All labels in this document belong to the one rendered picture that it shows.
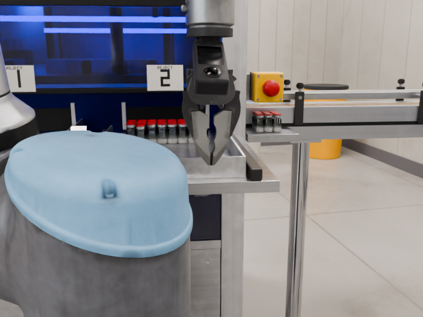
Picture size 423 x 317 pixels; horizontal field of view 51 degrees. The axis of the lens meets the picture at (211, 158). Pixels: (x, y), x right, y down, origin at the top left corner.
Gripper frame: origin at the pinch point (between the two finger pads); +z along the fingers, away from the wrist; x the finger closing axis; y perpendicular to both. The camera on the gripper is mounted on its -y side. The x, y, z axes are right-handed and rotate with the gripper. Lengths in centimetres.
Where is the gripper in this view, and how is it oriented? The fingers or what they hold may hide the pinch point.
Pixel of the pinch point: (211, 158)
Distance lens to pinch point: 70.6
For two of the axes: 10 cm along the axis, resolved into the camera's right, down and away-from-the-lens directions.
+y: -1.0, -2.3, 9.7
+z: 0.0, 9.7, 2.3
